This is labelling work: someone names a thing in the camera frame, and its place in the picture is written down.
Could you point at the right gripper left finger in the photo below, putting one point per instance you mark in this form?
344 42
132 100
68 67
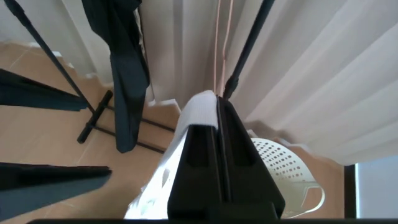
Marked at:
192 186

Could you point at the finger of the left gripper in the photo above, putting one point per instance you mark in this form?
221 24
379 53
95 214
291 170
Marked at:
37 183
31 93

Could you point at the black shorts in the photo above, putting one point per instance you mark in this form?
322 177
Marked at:
127 77

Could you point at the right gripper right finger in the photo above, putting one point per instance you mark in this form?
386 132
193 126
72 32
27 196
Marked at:
255 193

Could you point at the white laundry basket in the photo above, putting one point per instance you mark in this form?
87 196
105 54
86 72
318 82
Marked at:
286 168

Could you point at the white printed garment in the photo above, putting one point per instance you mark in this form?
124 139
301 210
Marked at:
199 109

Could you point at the pink clothes hanger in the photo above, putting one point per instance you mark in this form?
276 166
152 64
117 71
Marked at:
215 46

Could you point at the black clothes rack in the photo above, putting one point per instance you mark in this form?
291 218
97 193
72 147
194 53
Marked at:
245 49

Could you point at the white curtain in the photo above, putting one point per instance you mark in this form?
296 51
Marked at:
311 77

